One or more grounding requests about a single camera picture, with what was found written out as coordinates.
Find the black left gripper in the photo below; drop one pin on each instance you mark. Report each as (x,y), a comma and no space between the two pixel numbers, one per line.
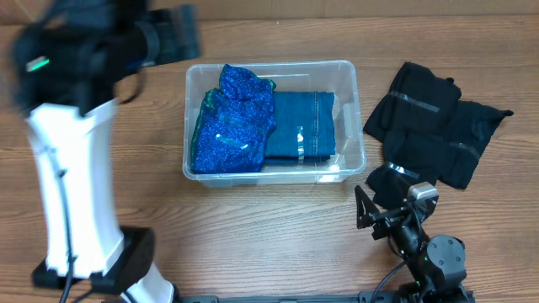
(169,34)

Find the long black garment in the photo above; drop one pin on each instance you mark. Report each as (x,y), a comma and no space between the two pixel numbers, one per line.
(464,140)

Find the small black garment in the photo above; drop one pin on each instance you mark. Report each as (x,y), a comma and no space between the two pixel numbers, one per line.
(391,182)

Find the clear plastic storage bin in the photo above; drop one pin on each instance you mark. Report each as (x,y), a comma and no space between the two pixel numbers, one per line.
(336,76)

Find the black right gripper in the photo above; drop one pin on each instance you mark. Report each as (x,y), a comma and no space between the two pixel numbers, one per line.
(389,218)

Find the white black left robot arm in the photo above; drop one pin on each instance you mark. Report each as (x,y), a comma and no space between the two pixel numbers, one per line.
(67,64)

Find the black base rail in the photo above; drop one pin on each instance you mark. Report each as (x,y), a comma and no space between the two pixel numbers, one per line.
(295,299)

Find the blue green sequin cloth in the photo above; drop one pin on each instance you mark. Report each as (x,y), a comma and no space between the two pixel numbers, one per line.
(235,121)

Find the blue denim jeans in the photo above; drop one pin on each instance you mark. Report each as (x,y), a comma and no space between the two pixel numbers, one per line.
(304,129)

